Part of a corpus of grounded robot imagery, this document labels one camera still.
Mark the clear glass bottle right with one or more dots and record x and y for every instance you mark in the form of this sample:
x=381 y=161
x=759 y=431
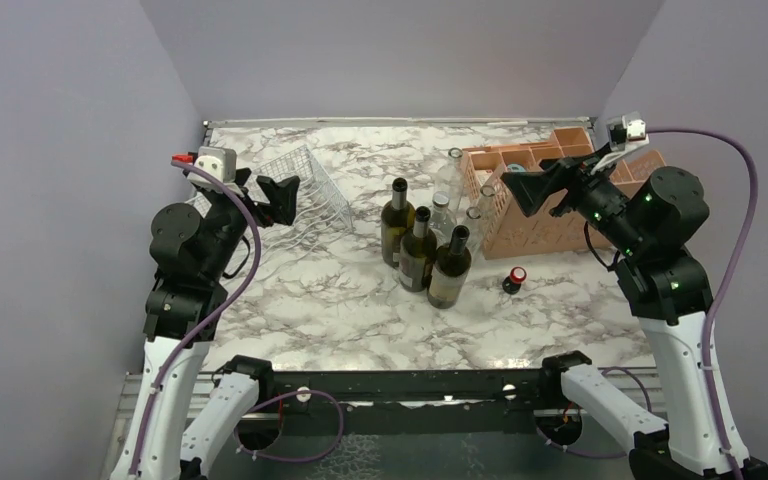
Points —
x=486 y=206

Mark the white wire wine rack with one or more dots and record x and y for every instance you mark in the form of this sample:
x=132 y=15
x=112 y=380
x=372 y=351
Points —
x=321 y=206

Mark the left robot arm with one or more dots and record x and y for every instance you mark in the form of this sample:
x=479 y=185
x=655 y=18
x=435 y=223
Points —
x=205 y=262

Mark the clear bottle silver cap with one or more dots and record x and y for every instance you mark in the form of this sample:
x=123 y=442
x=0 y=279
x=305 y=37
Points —
x=442 y=220

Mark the green bottle silver neck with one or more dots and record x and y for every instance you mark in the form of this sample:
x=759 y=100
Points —
x=397 y=217

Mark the green wine bottle front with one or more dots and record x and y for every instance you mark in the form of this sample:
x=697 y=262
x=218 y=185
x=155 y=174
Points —
x=452 y=265

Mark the peach plastic crate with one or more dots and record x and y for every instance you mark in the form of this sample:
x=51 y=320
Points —
x=512 y=234

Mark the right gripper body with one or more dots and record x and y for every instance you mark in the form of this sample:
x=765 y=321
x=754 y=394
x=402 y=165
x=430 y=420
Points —
x=596 y=196

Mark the clear glass bottle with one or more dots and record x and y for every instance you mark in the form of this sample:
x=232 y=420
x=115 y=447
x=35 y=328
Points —
x=448 y=181
x=486 y=206
x=475 y=221

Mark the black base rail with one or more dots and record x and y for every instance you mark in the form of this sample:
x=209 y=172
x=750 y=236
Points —
x=322 y=403

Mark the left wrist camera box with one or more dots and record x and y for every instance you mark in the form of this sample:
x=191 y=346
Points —
x=220 y=163

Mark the red black bottle stopper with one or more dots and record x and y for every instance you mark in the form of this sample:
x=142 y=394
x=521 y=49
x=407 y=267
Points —
x=514 y=281

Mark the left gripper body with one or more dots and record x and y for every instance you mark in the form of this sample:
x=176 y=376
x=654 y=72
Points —
x=229 y=216

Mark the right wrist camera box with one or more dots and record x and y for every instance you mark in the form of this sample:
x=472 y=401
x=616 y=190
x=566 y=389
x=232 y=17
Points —
x=626 y=134

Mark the clear glass bottle back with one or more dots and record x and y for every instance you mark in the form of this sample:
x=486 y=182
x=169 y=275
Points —
x=448 y=181

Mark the clear glass bottle middle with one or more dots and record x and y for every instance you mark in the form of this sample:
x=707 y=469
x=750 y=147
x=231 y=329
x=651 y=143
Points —
x=475 y=221

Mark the green bottle black neck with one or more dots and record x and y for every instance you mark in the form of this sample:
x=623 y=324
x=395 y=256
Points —
x=417 y=253

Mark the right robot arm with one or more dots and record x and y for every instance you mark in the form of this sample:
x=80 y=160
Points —
x=669 y=293

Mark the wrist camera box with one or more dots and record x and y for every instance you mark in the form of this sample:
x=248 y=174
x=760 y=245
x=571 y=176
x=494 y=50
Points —
x=626 y=134
x=220 y=163

